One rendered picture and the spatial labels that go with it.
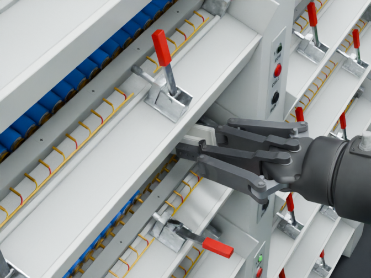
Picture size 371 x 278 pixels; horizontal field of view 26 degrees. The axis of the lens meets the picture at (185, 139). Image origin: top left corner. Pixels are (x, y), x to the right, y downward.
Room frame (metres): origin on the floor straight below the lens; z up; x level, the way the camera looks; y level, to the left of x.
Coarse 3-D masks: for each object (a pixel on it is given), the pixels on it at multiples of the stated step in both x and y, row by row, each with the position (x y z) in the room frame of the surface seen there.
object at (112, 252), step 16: (176, 176) 0.71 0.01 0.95; (160, 192) 0.68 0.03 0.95; (176, 192) 0.70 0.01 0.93; (144, 208) 0.66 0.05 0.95; (128, 224) 0.63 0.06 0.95; (144, 224) 0.63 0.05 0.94; (112, 240) 0.60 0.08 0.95; (128, 240) 0.61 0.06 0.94; (112, 256) 0.58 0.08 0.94; (96, 272) 0.56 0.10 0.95; (112, 272) 0.57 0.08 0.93
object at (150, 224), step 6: (198, 168) 0.75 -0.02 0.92; (192, 174) 0.74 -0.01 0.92; (186, 180) 0.73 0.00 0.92; (180, 186) 0.71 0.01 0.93; (168, 198) 0.69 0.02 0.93; (174, 198) 0.70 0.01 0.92; (162, 210) 0.67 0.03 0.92; (150, 222) 0.65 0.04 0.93; (144, 228) 0.64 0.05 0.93; (150, 228) 0.65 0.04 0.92; (144, 234) 0.64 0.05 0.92; (138, 240) 0.63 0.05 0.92; (132, 246) 0.62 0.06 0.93; (126, 252) 0.61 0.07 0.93; (126, 258) 0.60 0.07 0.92; (120, 264) 0.59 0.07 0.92; (114, 270) 0.58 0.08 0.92; (108, 276) 0.57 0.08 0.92
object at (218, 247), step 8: (176, 232) 0.64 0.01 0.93; (184, 232) 0.64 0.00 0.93; (192, 240) 0.62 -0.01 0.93; (200, 240) 0.62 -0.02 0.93; (208, 240) 0.62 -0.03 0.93; (208, 248) 0.61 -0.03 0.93; (216, 248) 0.61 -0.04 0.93; (224, 248) 0.61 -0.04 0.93; (232, 248) 0.61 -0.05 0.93; (224, 256) 0.60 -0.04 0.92
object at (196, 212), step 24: (216, 120) 0.81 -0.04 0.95; (216, 144) 0.79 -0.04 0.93; (168, 168) 0.74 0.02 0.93; (192, 192) 0.72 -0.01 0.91; (216, 192) 0.72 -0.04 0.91; (120, 216) 0.66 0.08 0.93; (192, 216) 0.68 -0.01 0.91; (144, 240) 0.63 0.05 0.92; (144, 264) 0.60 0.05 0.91; (168, 264) 0.61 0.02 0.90
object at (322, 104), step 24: (360, 24) 1.39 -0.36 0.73; (360, 48) 1.32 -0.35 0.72; (336, 72) 1.23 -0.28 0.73; (360, 72) 1.24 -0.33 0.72; (312, 96) 1.16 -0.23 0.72; (336, 96) 1.17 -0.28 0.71; (288, 120) 1.08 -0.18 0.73; (312, 120) 1.10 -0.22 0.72; (336, 120) 1.11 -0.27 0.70; (288, 192) 0.93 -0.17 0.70
